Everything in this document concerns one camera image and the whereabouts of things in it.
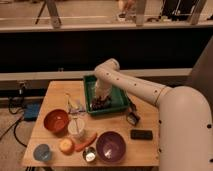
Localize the dark purple grape bunch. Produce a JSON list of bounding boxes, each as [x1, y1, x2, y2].
[[91, 98, 107, 110]]

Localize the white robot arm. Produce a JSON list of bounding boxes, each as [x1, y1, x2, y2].
[[94, 58, 213, 171]]

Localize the clear plastic cup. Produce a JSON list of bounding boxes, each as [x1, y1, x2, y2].
[[68, 118, 85, 138]]

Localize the small metal cup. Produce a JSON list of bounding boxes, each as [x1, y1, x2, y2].
[[83, 147, 96, 162]]

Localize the blue cup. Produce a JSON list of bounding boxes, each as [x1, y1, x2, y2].
[[33, 144, 52, 162]]

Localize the green plastic tray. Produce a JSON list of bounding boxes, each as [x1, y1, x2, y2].
[[83, 75, 129, 116]]

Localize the clear plastic bag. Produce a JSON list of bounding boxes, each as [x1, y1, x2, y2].
[[66, 93, 86, 115]]

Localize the black binder clip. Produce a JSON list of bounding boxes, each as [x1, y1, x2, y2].
[[126, 112, 140, 126]]

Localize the red bowl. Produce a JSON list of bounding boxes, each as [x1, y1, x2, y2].
[[44, 109, 69, 133]]

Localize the purple bowl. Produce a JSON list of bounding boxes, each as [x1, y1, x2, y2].
[[96, 131, 126, 163]]

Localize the wooden table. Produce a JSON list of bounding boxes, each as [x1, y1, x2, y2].
[[22, 81, 159, 168]]

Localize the orange carrot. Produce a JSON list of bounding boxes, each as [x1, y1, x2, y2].
[[75, 133, 97, 152]]

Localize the yellow orange fruit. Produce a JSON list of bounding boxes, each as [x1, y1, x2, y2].
[[59, 138, 73, 154]]

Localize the blue box on floor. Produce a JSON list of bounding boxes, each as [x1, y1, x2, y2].
[[24, 103, 41, 121]]

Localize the black floor cables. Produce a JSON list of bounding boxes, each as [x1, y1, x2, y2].
[[0, 83, 29, 148]]

